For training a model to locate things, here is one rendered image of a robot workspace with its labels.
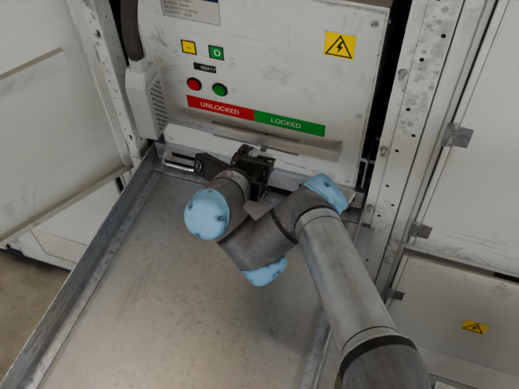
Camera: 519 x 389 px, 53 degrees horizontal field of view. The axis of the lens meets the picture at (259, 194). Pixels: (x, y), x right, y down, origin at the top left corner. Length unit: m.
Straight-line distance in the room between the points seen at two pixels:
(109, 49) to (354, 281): 0.72
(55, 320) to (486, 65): 0.95
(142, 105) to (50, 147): 0.28
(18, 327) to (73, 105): 1.22
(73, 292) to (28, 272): 1.17
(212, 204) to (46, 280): 1.57
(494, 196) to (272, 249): 0.46
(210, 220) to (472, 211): 0.55
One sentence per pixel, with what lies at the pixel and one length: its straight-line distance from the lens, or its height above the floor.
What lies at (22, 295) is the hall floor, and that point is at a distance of 2.34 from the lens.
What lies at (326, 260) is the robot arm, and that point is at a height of 1.26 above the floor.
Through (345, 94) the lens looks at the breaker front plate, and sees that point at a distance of 1.05.
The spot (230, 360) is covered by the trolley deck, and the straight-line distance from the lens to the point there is 1.11.
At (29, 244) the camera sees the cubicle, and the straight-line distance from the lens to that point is 2.21.
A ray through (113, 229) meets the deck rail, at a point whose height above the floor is 0.86.
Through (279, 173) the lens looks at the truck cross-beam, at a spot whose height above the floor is 0.92.
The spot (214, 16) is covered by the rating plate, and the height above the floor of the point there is 1.32.
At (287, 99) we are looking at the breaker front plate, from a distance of 1.10.
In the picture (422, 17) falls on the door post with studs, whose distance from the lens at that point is 0.88.
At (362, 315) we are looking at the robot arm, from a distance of 0.66.
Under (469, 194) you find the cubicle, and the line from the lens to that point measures 1.10.
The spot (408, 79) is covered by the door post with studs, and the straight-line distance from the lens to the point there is 0.95.
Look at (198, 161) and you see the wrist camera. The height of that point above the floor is 1.09.
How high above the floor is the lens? 1.89
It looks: 52 degrees down
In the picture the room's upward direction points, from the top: 2 degrees counter-clockwise
